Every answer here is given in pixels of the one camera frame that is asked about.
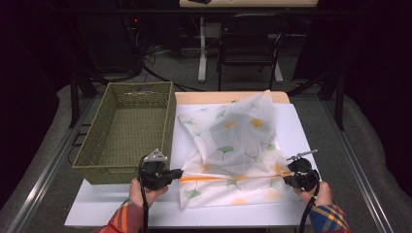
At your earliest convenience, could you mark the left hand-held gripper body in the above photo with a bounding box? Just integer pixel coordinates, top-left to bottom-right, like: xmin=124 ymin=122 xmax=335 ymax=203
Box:
xmin=138 ymin=148 xmax=174 ymax=191

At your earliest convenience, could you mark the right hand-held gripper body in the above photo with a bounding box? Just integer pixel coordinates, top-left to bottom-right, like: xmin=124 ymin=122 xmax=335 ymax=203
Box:
xmin=286 ymin=149 xmax=321 ymax=192

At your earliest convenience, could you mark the green woven basket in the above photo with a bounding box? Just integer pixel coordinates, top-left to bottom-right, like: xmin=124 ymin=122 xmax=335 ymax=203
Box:
xmin=71 ymin=81 xmax=177 ymax=184

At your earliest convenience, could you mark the white leaf-print laundry bag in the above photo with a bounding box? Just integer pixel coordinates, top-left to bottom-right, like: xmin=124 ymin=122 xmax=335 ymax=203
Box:
xmin=177 ymin=90 xmax=302 ymax=211

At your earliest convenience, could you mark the person's left hand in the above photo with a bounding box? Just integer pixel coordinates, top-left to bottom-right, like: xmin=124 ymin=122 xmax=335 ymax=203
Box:
xmin=128 ymin=178 xmax=169 ymax=208

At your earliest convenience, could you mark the person's right hand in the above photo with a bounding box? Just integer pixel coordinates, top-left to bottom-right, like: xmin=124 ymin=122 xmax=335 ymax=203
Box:
xmin=293 ymin=181 xmax=334 ymax=207

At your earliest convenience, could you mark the white board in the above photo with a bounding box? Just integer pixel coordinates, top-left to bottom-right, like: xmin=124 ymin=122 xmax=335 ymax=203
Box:
xmin=63 ymin=102 xmax=322 ymax=228

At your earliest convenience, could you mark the black metal stand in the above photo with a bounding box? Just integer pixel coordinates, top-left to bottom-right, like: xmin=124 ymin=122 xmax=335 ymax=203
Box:
xmin=286 ymin=69 xmax=346 ymax=132
xmin=69 ymin=71 xmax=98 ymax=129

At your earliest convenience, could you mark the wooden desk with white legs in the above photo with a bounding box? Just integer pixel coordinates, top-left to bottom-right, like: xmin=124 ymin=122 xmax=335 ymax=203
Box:
xmin=179 ymin=0 xmax=320 ymax=83

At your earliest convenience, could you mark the black device with red light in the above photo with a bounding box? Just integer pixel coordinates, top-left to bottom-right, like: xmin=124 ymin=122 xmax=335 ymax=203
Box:
xmin=127 ymin=16 xmax=144 ymax=33

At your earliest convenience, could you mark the right hand-held gripper cable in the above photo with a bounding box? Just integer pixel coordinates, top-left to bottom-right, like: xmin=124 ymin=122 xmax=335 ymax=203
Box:
xmin=298 ymin=168 xmax=322 ymax=233

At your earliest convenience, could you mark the hand-held gripper cable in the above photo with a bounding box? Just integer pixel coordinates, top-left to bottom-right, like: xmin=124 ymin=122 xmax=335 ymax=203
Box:
xmin=298 ymin=168 xmax=322 ymax=233
xmin=138 ymin=156 xmax=150 ymax=233

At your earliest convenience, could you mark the left hand-held gripper cable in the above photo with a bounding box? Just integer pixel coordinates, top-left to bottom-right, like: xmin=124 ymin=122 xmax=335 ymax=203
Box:
xmin=138 ymin=156 xmax=150 ymax=233

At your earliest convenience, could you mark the aluminium rail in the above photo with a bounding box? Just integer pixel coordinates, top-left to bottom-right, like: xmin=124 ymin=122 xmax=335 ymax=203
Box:
xmin=322 ymin=96 xmax=395 ymax=233
xmin=6 ymin=96 xmax=98 ymax=233

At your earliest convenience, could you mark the thin black cable loop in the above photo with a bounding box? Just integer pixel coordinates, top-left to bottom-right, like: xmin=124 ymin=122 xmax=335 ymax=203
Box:
xmin=67 ymin=144 xmax=86 ymax=164

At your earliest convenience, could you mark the black floor cable bundle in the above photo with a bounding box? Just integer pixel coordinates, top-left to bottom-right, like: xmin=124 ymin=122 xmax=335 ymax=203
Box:
xmin=122 ymin=16 xmax=202 ymax=93

